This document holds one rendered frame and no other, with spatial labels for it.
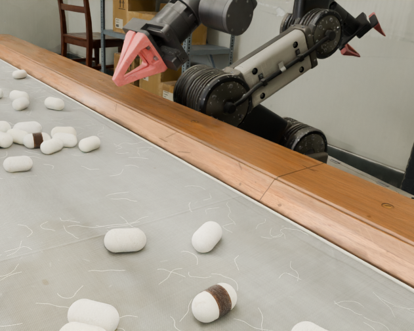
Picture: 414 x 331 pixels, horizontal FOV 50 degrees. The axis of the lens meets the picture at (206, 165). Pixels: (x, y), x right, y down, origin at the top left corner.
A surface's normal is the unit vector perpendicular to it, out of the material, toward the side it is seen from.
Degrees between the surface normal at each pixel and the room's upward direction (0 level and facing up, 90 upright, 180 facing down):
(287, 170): 0
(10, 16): 90
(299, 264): 0
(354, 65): 90
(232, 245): 0
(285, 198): 45
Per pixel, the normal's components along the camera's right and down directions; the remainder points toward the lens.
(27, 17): 0.65, 0.33
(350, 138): -0.75, 0.18
